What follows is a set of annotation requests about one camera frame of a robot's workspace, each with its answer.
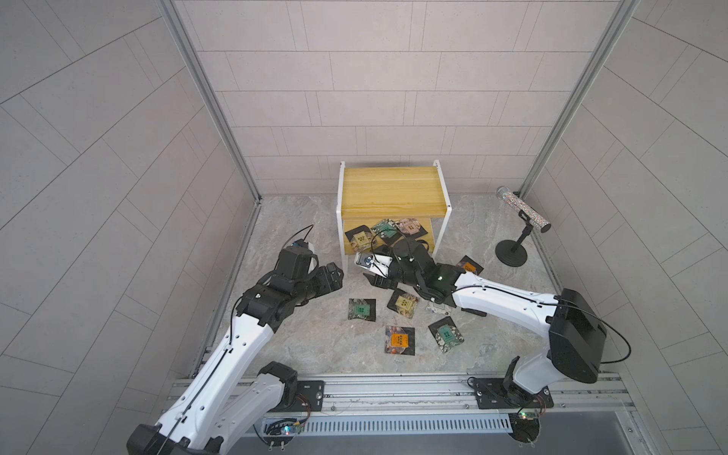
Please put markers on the left circuit board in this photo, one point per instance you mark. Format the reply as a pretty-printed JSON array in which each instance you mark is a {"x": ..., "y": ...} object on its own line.
[{"x": 284, "y": 428}]

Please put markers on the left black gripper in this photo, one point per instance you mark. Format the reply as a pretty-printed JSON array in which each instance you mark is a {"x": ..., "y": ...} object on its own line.
[{"x": 336, "y": 282}]

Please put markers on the yellow label tea bag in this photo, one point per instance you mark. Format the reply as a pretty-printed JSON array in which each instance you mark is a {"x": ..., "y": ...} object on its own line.
[{"x": 360, "y": 239}]

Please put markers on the white label tea bag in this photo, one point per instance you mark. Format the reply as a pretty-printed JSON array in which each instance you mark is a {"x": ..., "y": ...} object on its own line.
[{"x": 438, "y": 308}]

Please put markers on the small orange label tea bag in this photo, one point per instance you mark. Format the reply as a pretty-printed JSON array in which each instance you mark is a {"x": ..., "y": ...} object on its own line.
[{"x": 470, "y": 265}]

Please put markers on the red tea bag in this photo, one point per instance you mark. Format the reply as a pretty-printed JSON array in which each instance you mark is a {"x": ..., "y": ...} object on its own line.
[{"x": 474, "y": 312}]

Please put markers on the teal label tea bag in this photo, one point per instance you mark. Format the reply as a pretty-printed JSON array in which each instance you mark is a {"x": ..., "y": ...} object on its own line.
[{"x": 386, "y": 232}]

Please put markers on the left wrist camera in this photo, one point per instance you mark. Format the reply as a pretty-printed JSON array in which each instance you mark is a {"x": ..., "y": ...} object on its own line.
[{"x": 306, "y": 260}]

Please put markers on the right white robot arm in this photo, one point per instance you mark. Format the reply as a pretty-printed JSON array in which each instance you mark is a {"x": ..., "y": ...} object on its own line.
[{"x": 575, "y": 336}]

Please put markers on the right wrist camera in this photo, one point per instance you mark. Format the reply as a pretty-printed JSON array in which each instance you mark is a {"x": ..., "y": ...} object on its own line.
[{"x": 377, "y": 264}]

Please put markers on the teal label tea bag floor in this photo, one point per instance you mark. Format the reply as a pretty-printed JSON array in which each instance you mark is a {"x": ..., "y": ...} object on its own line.
[{"x": 446, "y": 334}]

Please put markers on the green label tea bag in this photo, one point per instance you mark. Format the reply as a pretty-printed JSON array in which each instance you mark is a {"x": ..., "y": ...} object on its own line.
[{"x": 362, "y": 309}]

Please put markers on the wooden shelf white frame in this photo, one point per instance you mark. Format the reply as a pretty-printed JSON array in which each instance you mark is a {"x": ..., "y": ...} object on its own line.
[{"x": 372, "y": 194}]

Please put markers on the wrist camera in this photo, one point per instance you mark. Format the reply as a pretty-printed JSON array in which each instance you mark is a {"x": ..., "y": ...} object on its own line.
[
  {"x": 306, "y": 260},
  {"x": 377, "y": 264}
]

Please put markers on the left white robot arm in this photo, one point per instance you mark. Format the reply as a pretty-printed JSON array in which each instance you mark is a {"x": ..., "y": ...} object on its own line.
[{"x": 205, "y": 419}]

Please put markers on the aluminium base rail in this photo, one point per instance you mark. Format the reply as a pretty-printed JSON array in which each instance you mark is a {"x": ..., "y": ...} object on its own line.
[{"x": 389, "y": 405}]

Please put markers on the right circuit board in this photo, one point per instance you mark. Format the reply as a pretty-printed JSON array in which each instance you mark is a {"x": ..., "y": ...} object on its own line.
[{"x": 525, "y": 429}]

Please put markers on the circuit board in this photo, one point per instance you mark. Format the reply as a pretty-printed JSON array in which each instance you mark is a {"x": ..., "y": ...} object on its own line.
[
  {"x": 284, "y": 428},
  {"x": 525, "y": 429}
]

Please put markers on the yellow label tea bag floor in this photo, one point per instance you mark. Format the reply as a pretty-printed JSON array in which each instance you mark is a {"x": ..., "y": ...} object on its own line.
[{"x": 403, "y": 303}]

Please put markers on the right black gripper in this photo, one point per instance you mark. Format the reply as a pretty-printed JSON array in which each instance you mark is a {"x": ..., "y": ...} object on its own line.
[{"x": 380, "y": 281}]

